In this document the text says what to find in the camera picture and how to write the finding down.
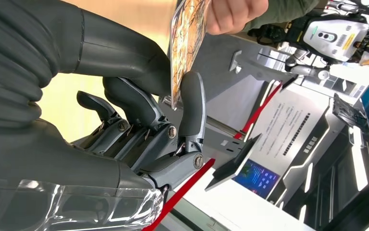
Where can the white black humanoid robot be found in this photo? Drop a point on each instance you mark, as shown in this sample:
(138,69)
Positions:
(327,35)

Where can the grey kiosk stand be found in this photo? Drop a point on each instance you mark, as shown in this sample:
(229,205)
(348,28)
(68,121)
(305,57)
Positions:
(236,62)

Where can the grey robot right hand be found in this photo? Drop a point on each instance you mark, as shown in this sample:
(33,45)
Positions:
(60,165)

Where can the white pillar black cap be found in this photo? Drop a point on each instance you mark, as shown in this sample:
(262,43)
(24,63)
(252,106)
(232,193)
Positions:
(229,172)

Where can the white wall information board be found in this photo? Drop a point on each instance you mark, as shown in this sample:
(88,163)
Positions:
(286,127)

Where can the person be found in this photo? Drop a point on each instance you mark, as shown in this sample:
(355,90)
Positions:
(283,12)

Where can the blue display screen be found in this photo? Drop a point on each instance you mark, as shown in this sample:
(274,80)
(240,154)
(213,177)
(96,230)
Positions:
(257,178)

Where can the red barrier belt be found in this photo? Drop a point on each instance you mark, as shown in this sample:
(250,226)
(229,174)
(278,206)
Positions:
(184,191)

